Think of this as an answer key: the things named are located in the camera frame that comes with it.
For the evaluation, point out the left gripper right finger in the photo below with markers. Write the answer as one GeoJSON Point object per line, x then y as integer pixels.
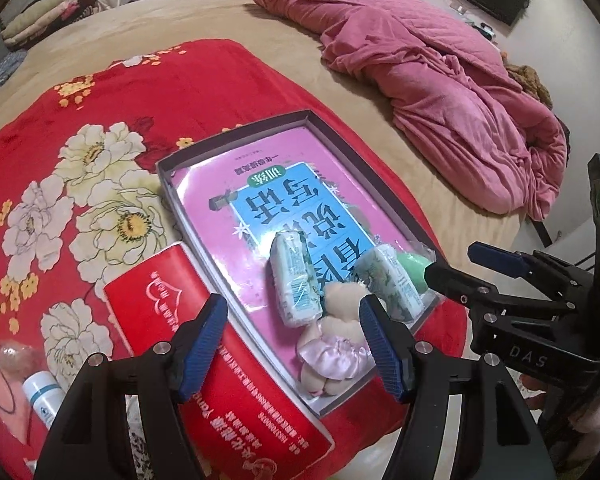
{"type": "Point", "coordinates": [391, 344]}

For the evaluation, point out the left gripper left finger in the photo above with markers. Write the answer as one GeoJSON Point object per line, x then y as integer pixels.
{"type": "Point", "coordinates": [194, 346]}

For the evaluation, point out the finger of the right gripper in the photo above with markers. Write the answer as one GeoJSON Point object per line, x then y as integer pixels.
{"type": "Point", "coordinates": [454, 284]}
{"type": "Point", "coordinates": [497, 259]}

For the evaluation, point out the plush doll pink skirt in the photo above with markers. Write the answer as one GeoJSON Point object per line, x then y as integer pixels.
{"type": "Point", "coordinates": [333, 350]}

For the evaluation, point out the green makeup sponge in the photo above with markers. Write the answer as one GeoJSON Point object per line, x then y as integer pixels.
{"type": "Point", "coordinates": [415, 266]}

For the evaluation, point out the beige bed sheet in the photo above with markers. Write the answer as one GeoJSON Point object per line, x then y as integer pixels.
{"type": "Point", "coordinates": [146, 26]}

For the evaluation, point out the right green tissue pack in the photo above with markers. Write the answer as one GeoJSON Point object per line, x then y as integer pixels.
{"type": "Point", "coordinates": [384, 276]}

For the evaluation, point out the green tissue pack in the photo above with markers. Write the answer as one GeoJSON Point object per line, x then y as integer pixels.
{"type": "Point", "coordinates": [295, 282]}
{"type": "Point", "coordinates": [384, 276]}

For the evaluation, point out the red box lid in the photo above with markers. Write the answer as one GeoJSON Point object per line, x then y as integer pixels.
{"type": "Point", "coordinates": [245, 423]}

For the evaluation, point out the left green tissue pack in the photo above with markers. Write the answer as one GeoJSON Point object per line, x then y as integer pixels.
{"type": "Point", "coordinates": [295, 282]}

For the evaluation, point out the white blue-capped bottle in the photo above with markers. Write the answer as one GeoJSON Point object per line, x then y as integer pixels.
{"type": "Point", "coordinates": [45, 396]}

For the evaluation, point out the clear bag pink item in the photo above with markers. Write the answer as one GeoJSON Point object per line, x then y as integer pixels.
{"type": "Point", "coordinates": [19, 361]}

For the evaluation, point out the grey shallow box tray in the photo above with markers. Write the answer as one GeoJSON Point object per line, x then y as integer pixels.
{"type": "Point", "coordinates": [233, 192]}

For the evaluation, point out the brown clothes pile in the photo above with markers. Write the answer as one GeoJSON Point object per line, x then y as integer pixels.
{"type": "Point", "coordinates": [529, 80]}

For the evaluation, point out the pink quilted duvet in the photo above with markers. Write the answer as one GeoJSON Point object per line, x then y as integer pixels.
{"type": "Point", "coordinates": [450, 94]}

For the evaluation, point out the pink cloth in bag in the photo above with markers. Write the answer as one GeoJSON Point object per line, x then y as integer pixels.
{"type": "Point", "coordinates": [15, 409]}

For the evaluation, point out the red floral blanket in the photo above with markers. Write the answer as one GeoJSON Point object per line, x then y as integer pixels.
{"type": "Point", "coordinates": [80, 200]}

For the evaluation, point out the folded blankets stack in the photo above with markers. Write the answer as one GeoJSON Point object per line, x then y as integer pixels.
{"type": "Point", "coordinates": [35, 19]}

